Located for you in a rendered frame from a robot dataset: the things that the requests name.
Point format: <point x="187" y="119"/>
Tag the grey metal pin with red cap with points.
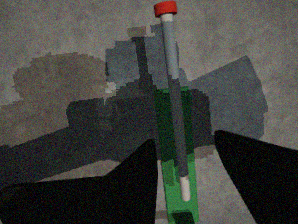
<point x="165" y="11"/>

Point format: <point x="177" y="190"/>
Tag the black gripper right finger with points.
<point x="265" y="175"/>

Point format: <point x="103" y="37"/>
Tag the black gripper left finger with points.
<point x="125" y="195"/>

